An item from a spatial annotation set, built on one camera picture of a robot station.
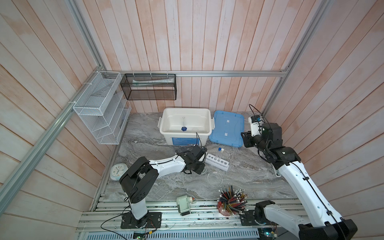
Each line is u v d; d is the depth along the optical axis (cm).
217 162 90
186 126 111
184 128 111
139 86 104
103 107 67
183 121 104
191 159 70
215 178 88
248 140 66
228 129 111
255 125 64
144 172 51
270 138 53
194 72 96
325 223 38
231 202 69
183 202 75
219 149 82
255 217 72
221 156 87
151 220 73
